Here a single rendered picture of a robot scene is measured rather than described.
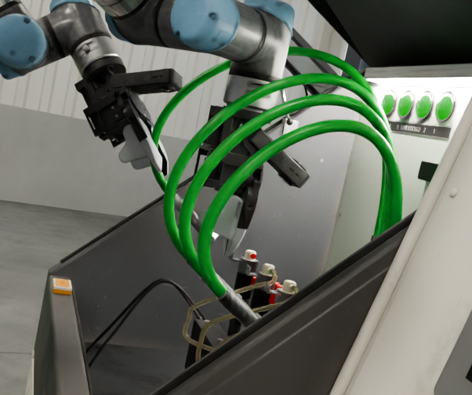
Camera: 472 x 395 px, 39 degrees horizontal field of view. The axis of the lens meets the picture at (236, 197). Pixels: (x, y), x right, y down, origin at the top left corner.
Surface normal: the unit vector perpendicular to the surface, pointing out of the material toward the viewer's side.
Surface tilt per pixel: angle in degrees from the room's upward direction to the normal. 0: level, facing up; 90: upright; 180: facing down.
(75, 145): 90
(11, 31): 90
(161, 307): 90
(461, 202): 76
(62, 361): 0
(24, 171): 90
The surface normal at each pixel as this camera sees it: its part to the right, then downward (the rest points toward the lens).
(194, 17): -0.59, -0.04
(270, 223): 0.29, 0.16
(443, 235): -0.86, -0.39
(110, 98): -0.26, -0.18
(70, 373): 0.21, -0.97
